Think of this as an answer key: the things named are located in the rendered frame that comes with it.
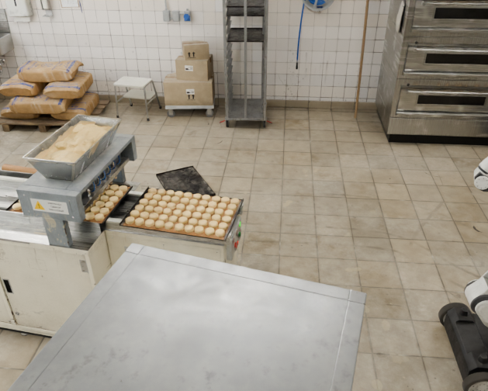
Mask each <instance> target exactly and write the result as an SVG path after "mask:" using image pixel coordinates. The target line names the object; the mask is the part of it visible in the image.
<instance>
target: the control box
mask: <svg viewBox="0 0 488 391"><path fill-rule="evenodd" d="M240 222H241V217H240V216H237V217H236V220H235V221H234V224H233V226H232V228H231V230H230V232H232V236H231V243H230V245H227V260H228V261H232V260H233V257H234V253H235V251H236V248H235V247H234V244H235V242H238V243H239V240H240V238H241V237H238V234H239V232H241V226H240ZM233 240H234V243H233Z"/></svg>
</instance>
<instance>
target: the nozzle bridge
mask: <svg viewBox="0 0 488 391"><path fill-rule="evenodd" d="M118 155H119V158H120V163H119V158H118ZM136 159H137V149H136V143H135V137H134V135H131V134H122V133H116V135H115V136H114V138H113V141H112V143H111V144H110V145H109V146H108V147H107V148H106V149H105V150H104V151H103V152H102V153H101V154H100V155H99V156H98V157H97V158H96V159H95V160H94V161H93V162H92V163H91V164H90V165H89V166H88V167H87V168H86V169H85V170H84V171H83V172H82V173H81V174H80V175H79V176H78V177H77V178H76V179H75V180H74V181H66V180H60V179H52V178H45V177H44V176H43V175H42V174H40V173H39V172H38V171H37V172H36V173H35V174H33V175H32V176H31V177H30V178H28V179H27V180H26V181H25V182H24V183H22V184H21V185H20V186H19V187H18V188H17V189H16V192H17V195H18V197H19V202H20V205H21V207H22V212H23V215H24V216H36V217H42V220H43V225H44V227H45V231H46V233H47V239H48V241H49V245H52V246H58V247H68V248H70V247H71V246H72V244H73V240H72V237H71V232H70V228H69V225H68V221H71V222H78V223H82V221H83V220H84V219H85V218H86V216H85V210H86V209H87V208H88V207H89V206H90V205H91V204H92V203H93V202H94V201H95V199H96V198H97V197H98V196H99V195H100V193H101V192H102V191H103V190H104V189H105V188H106V186H107V185H108V184H109V183H110V182H111V181H112V180H113V182H116V183H124V182H125V181H126V177H125V171H124V166H125V165H126V164H127V163H128V162H129V161H135V160H136ZM113 161H115V163H116V164H117V163H119V164H118V165H116V169H113V170H111V174H110V175H107V176H106V179H105V180H102V181H101V183H102V184H101V185H99V186H96V190H95V191H94V192H91V196H89V197H87V193H86V189H87V188H90V190H92V183H93V182H95V184H96V185H97V184H98V182H97V177H99V176H100V178H101V179H102V173H103V171H104V170H105V172H106V174H108V173H107V167H108V166H110V168H112V164H111V163H112V162H113ZM117 175H118V176H117ZM116 176H117V179H114V178H115V177H116Z"/></svg>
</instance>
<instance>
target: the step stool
mask: <svg viewBox="0 0 488 391"><path fill-rule="evenodd" d="M151 82H152V85H153V88H154V91H145V88H146V86H148V85H149V84H150V83H151ZM113 85H114V90H115V98H116V114H117V115H116V118H119V112H118V104H117V102H119V101H120V100H121V99H122V98H128V99H129V100H130V99H145V106H146V112H147V121H150V120H149V116H148V110H147V105H148V104H149V103H150V102H151V101H152V100H153V99H154V98H155V97H156V98H157V102H158V105H159V109H161V105H160V102H159V99H158V96H157V92H156V89H155V87H154V82H153V81H152V78H135V77H125V76H124V77H121V79H119V80H118V81H116V82H115V83H114V84H113ZM116 86H120V87H126V92H127V93H126V94H125V95H124V96H123V97H122V98H120V99H119V100H118V101H117V95H116ZM127 87H131V88H143V89H144V90H136V89H131V90H129V91H128V89H127ZM153 96H154V97H153ZM152 97H153V98H152ZM151 98H152V99H151ZM147 100H150V101H149V102H148V103H147ZM130 106H133V103H132V102H131V100H130Z"/></svg>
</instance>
